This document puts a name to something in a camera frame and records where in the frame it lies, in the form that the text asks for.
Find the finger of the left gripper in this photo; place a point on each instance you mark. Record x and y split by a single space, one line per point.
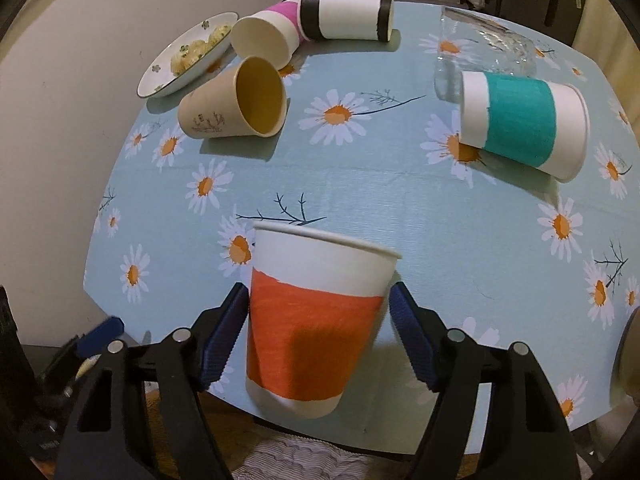
96 340

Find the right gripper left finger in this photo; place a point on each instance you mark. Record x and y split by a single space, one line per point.
109 436

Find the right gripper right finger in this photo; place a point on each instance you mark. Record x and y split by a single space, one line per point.
504 391

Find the orange banded paper cup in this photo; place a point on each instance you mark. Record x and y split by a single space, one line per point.
315 299

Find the tan kraft paper cup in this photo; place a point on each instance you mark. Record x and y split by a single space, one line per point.
248 99

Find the teal banded paper cup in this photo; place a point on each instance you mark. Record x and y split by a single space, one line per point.
538 123

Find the pink banded paper cup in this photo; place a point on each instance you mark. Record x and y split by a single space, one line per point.
272 34

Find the black banded paper cup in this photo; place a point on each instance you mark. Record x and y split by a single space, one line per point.
346 19

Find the clear glass cup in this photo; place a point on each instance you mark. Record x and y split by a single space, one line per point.
469 43

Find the white bowl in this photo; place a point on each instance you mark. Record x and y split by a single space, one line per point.
627 359

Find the blue daisy tablecloth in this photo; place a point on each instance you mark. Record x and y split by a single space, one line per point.
369 150

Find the white floral plate with snacks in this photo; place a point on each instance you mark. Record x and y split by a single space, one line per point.
188 57

